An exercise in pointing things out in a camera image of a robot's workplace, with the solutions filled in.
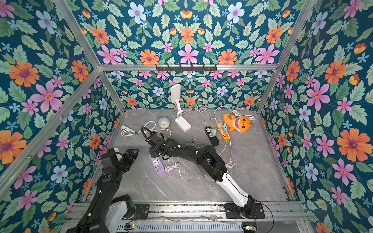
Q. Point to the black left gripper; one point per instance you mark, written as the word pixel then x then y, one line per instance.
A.
pixel 131 158

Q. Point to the green USB charger adapter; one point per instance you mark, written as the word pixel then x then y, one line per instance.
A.
pixel 214 132

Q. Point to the orange power strip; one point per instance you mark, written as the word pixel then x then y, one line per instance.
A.
pixel 225 136

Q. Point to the round blue alarm clock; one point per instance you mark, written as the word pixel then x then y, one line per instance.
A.
pixel 164 122

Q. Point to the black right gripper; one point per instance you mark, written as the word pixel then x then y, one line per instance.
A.
pixel 151 139

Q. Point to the purple power strip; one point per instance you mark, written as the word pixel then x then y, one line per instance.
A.
pixel 157 165

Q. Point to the teal USB charger adapter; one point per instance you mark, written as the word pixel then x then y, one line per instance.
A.
pixel 224 127

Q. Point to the white folding desk lamp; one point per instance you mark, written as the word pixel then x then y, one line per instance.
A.
pixel 176 97

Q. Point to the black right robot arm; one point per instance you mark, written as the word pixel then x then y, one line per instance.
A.
pixel 211 166

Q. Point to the black power strip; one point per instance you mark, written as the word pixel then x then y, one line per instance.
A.
pixel 213 140

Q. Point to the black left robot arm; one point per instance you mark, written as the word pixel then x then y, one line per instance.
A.
pixel 105 212

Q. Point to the dark blue meat grinder front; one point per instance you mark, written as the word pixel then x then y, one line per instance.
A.
pixel 210 151

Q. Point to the orange shark plush toy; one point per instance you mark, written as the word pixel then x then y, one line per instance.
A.
pixel 240 124

